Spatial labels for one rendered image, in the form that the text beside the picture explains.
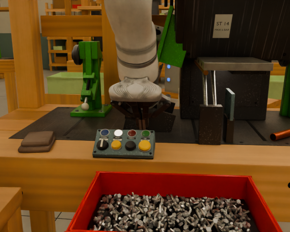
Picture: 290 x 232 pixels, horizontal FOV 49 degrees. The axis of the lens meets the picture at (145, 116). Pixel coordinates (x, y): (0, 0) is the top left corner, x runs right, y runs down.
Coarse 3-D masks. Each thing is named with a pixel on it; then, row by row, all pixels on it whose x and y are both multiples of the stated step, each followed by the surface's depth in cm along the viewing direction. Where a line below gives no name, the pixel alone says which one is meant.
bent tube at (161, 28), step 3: (156, 27) 100; (159, 27) 100; (162, 27) 101; (156, 30) 101; (159, 30) 100; (162, 30) 100; (156, 33) 102; (159, 33) 101; (156, 36) 99; (159, 36) 99; (159, 39) 98
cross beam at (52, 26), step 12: (48, 24) 139; (60, 24) 138; (72, 24) 138; (84, 24) 137; (96, 24) 137; (156, 24) 135; (48, 36) 140; (60, 36) 140; (72, 36) 139; (84, 36) 139; (96, 36) 138
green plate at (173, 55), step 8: (168, 16) 89; (168, 24) 90; (168, 32) 92; (160, 40) 91; (168, 40) 92; (160, 48) 92; (168, 48) 93; (176, 48) 93; (160, 56) 94; (168, 56) 93; (176, 56) 93; (184, 56) 93; (176, 64) 94
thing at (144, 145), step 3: (141, 141) 77; (144, 141) 77; (147, 141) 77; (141, 144) 77; (144, 144) 77; (147, 144) 77; (150, 144) 77; (141, 147) 76; (144, 147) 76; (147, 147) 76; (150, 147) 77; (141, 150) 77; (144, 150) 76; (147, 150) 77
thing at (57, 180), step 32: (0, 160) 79; (32, 160) 78; (64, 160) 78; (96, 160) 77; (128, 160) 77; (160, 160) 76; (192, 160) 76; (224, 160) 76; (256, 160) 76; (288, 160) 76; (32, 192) 81; (64, 192) 80; (288, 192) 75
